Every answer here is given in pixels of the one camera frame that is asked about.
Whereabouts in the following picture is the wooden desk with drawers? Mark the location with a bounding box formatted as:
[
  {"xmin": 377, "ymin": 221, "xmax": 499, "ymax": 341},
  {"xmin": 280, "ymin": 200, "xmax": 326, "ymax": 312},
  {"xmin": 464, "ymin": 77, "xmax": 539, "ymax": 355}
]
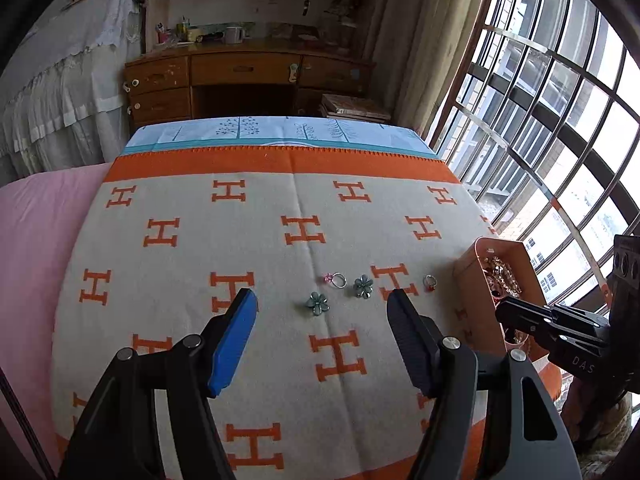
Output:
[{"xmin": 122, "ymin": 42, "xmax": 376, "ymax": 133}]

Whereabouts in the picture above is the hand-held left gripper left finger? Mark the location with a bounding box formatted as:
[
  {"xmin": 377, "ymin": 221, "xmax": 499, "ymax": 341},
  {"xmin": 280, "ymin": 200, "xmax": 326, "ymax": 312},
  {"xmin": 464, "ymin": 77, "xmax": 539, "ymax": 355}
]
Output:
[{"xmin": 57, "ymin": 287, "xmax": 259, "ymax": 480}]

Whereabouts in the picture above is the pink cardboard box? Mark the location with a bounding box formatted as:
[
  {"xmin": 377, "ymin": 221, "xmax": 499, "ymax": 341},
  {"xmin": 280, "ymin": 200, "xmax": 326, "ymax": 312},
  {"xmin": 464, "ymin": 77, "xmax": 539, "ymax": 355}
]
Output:
[{"xmin": 452, "ymin": 236, "xmax": 563, "ymax": 363}]

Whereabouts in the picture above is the person's right forearm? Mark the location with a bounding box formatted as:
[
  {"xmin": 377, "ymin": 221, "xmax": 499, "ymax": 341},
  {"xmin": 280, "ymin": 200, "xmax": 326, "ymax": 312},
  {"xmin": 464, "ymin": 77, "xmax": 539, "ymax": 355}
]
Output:
[{"xmin": 565, "ymin": 385, "xmax": 636, "ymax": 468}]

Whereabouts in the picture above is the white lace cover cloth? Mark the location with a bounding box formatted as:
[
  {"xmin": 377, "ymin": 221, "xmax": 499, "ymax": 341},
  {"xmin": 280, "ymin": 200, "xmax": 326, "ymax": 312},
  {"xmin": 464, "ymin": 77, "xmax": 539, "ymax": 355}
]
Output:
[{"xmin": 0, "ymin": 0, "xmax": 146, "ymax": 186}]

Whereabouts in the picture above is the light blue printed sheet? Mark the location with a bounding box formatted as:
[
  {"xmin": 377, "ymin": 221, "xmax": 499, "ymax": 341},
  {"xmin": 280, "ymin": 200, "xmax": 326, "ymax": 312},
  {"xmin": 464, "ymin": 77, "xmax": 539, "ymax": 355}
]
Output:
[{"xmin": 122, "ymin": 116, "xmax": 441, "ymax": 161}]

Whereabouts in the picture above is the stack of large flat books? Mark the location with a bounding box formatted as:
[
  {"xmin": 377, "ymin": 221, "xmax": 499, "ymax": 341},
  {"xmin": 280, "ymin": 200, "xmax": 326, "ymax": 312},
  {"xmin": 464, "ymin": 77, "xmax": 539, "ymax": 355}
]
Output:
[{"xmin": 320, "ymin": 93, "xmax": 392, "ymax": 122}]

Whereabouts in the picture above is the orange patterned blanket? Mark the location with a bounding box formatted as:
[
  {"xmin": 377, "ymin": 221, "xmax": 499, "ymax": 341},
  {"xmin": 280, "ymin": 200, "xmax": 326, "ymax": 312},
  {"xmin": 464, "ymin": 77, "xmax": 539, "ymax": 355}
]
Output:
[{"xmin": 50, "ymin": 147, "xmax": 563, "ymax": 480}]

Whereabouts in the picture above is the dried flower basket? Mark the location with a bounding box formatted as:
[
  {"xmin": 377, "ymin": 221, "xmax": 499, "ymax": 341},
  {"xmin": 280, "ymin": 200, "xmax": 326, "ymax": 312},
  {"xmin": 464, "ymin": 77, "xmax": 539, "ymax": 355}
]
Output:
[{"xmin": 320, "ymin": 0, "xmax": 362, "ymax": 47}]

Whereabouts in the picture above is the wooden bookshelf hutch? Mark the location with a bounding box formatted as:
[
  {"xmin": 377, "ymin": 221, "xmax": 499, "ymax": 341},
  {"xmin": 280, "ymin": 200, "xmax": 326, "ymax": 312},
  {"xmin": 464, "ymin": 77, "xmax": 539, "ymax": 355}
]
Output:
[{"xmin": 142, "ymin": 0, "xmax": 381, "ymax": 53}]

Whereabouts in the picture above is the pink bed sheet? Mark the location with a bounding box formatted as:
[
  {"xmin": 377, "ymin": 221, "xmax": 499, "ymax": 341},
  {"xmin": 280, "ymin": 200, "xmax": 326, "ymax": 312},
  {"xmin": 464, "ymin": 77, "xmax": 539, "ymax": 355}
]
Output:
[{"xmin": 0, "ymin": 162, "xmax": 113, "ymax": 480}]

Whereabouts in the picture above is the beige curtain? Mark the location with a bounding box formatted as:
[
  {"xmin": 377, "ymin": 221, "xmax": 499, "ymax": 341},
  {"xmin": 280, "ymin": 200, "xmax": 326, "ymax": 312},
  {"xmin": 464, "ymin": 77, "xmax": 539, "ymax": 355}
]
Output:
[{"xmin": 362, "ymin": 0, "xmax": 493, "ymax": 136}]

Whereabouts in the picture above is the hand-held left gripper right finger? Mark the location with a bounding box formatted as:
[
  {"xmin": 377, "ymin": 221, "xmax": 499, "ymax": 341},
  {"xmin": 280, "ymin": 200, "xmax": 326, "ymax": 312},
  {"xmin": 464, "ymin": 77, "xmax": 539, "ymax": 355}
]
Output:
[{"xmin": 386, "ymin": 287, "xmax": 583, "ymax": 480}]

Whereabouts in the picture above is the window grille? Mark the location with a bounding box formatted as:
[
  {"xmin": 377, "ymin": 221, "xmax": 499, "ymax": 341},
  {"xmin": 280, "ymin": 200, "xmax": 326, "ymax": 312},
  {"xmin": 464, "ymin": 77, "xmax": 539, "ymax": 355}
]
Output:
[{"xmin": 425, "ymin": 0, "xmax": 640, "ymax": 411}]

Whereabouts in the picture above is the silver rhinestone hair comb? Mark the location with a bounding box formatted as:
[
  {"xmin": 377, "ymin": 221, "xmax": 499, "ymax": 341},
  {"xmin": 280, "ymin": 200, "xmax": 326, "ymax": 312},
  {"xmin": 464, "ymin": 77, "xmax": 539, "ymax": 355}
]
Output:
[{"xmin": 482, "ymin": 255, "xmax": 523, "ymax": 301}]

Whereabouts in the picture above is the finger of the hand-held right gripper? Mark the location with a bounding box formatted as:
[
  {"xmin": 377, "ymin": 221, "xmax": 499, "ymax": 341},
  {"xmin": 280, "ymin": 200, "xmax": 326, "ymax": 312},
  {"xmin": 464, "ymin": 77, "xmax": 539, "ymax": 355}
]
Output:
[{"xmin": 495, "ymin": 296, "xmax": 612, "ymax": 377}]

